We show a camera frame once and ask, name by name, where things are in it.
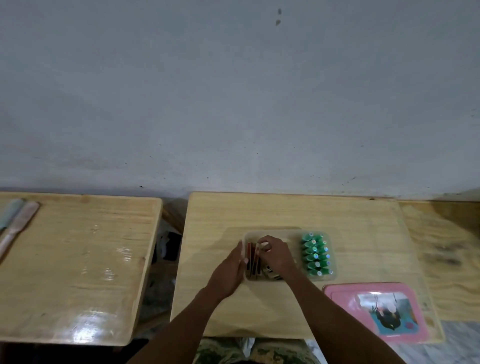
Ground person's right hand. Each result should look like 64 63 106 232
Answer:
256 235 299 280

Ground person's left hand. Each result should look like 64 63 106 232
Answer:
205 241 249 301

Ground black and white small box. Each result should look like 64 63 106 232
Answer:
263 264 284 281

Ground person's right forearm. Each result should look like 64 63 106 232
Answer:
283 268 407 364

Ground wooden table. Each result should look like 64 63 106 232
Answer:
397 200 480 322
170 192 446 344
0 191 163 347

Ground camouflage trousers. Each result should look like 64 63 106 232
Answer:
194 337 322 364

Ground pale green knife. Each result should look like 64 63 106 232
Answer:
0 198 25 232

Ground pink knife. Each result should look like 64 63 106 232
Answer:
0 201 40 260

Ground clear plastic container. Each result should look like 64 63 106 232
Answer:
243 229 337 283

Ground pink lid with picture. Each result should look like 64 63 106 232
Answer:
323 282 430 344

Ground black object under table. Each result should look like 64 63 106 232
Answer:
163 231 183 262

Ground group of green bottles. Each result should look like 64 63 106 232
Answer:
301 232 334 278

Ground person's left forearm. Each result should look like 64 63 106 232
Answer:
127 287 226 364

